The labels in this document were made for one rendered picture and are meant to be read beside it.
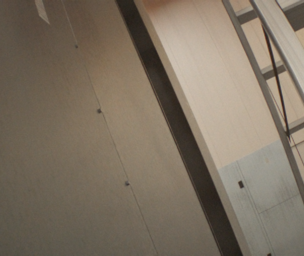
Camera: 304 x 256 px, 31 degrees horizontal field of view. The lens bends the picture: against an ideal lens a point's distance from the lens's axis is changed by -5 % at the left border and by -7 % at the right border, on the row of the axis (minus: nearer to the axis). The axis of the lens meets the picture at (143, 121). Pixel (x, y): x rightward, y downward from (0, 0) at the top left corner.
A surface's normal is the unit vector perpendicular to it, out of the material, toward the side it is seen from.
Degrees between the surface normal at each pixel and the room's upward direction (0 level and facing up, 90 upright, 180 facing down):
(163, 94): 90
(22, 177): 90
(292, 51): 66
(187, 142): 90
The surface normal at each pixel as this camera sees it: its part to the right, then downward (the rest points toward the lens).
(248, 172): -0.30, -0.24
